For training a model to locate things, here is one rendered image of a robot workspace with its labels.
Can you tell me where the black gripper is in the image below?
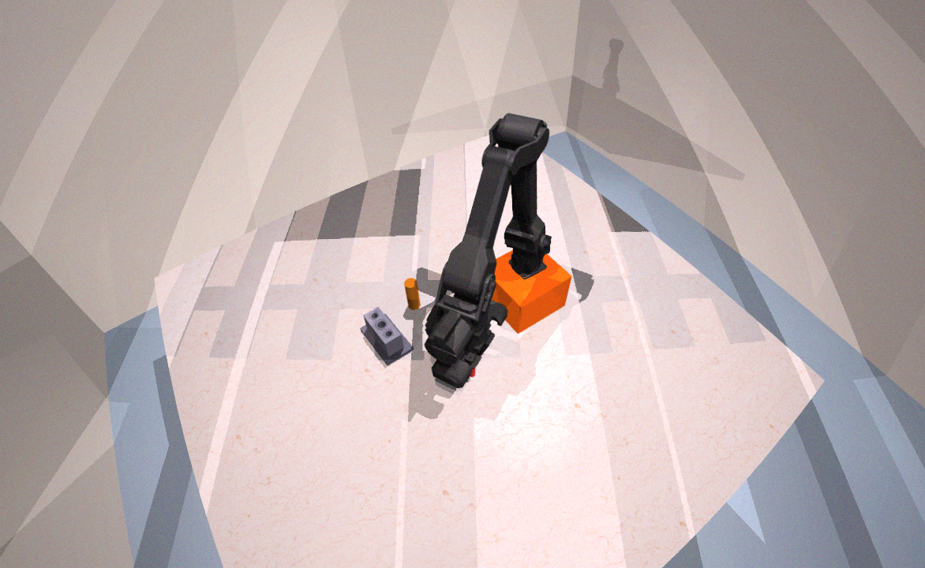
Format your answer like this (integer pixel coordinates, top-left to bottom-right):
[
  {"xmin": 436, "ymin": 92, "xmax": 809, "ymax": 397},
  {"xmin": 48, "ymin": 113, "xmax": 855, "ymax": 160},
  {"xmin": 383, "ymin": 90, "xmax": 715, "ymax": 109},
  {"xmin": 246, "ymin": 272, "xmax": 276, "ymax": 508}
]
[{"xmin": 432, "ymin": 300, "xmax": 508, "ymax": 388}]

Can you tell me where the orange cylinder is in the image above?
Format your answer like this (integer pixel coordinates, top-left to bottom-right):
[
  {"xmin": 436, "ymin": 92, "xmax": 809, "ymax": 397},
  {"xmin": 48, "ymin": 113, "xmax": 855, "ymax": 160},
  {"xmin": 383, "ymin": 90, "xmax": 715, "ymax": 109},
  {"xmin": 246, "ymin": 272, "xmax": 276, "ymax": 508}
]
[{"xmin": 404, "ymin": 278, "xmax": 420, "ymax": 310}]

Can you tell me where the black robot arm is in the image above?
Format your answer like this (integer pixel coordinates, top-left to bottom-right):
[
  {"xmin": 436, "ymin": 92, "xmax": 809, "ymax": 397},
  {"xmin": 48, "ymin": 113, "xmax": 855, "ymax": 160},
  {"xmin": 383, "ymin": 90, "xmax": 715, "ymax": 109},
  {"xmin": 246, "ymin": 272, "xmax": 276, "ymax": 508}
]
[{"xmin": 424, "ymin": 114, "xmax": 552, "ymax": 364}]

